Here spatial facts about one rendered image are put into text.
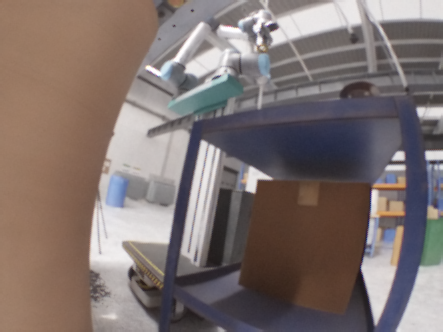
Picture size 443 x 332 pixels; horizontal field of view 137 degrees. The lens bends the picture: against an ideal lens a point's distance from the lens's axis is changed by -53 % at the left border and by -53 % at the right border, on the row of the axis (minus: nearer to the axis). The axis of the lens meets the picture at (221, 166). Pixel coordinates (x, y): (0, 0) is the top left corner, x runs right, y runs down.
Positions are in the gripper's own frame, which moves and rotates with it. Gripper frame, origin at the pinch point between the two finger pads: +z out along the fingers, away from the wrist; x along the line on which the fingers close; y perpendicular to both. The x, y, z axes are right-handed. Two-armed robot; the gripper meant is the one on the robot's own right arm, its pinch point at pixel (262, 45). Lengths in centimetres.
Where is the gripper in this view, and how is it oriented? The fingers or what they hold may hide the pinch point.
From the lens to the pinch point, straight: 105.1
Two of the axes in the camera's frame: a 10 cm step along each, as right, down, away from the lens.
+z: -1.7, 9.6, -2.0
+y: -7.4, 0.1, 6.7
